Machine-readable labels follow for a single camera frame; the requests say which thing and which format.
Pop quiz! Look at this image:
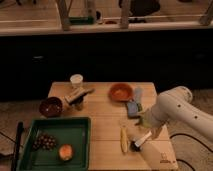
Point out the orange round fruit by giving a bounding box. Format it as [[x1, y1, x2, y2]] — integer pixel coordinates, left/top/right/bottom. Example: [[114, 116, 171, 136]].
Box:
[[59, 144, 73, 161]]

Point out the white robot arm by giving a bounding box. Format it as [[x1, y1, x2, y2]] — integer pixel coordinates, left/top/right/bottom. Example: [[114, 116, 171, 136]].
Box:
[[142, 86, 213, 142]]

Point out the blue sponge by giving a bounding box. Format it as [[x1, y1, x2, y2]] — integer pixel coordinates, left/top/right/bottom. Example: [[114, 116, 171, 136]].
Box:
[[126, 101, 139, 118]]

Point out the white handled black brush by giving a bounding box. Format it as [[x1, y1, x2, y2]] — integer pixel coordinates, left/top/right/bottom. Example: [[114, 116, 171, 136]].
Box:
[[130, 132, 152, 152]]

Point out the black pole left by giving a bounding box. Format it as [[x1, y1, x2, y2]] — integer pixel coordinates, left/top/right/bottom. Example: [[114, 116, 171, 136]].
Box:
[[10, 122, 24, 171]]

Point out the bunch of dark grapes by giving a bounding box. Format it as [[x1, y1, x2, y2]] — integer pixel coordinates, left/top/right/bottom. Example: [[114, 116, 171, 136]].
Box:
[[33, 134, 57, 150]]

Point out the white paper cup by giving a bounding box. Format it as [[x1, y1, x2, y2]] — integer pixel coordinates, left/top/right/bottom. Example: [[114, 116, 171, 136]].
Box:
[[70, 74, 83, 88]]

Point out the wooden block tool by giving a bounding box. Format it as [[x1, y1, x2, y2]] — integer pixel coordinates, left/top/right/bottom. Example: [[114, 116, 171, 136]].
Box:
[[64, 87, 94, 110]]

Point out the dark red bowl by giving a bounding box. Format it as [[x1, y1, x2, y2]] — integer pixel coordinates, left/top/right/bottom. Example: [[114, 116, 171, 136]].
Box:
[[39, 97, 63, 118]]

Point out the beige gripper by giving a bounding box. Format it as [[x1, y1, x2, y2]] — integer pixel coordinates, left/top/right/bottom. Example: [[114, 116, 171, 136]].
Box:
[[140, 111, 164, 139]]

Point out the black cable on floor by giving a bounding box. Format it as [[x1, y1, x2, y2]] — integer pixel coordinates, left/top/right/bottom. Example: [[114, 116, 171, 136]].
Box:
[[169, 132, 213, 171]]

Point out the yellow banana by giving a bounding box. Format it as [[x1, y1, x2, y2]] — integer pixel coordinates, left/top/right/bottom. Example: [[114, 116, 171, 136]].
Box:
[[120, 127, 128, 154]]

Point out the orange bowl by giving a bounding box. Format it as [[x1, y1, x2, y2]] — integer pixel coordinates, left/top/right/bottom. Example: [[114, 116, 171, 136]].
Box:
[[108, 83, 133, 102]]

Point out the green plastic tray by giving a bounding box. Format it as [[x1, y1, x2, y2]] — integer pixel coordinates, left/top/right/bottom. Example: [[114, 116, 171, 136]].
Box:
[[17, 117, 91, 171]]

